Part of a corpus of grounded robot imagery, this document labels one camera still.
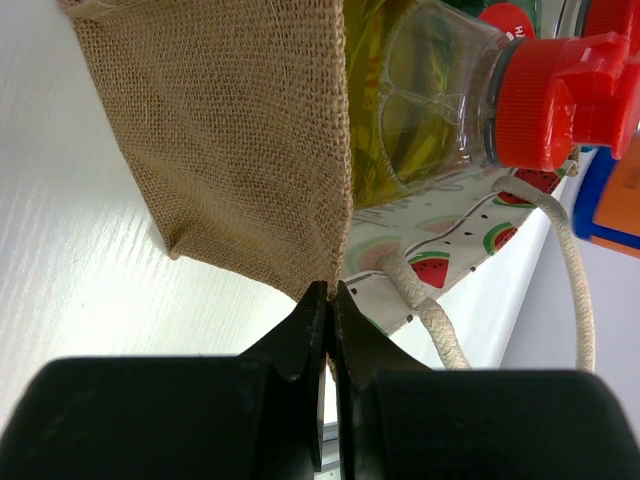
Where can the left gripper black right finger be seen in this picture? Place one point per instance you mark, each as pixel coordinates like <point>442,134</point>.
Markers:
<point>399,419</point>

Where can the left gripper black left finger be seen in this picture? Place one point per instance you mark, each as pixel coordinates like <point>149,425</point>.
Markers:
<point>256,415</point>

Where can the blue orange pump bottle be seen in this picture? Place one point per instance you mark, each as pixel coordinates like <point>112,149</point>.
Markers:
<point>606,208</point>

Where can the watermelon print jute bag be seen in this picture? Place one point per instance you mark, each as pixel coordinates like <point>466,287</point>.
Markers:
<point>232,118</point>

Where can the yellow dish soap bottle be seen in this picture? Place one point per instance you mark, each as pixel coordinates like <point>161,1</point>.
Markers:
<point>436,94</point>

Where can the green dish soap bottle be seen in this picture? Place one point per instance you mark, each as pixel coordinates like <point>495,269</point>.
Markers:
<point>517,18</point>

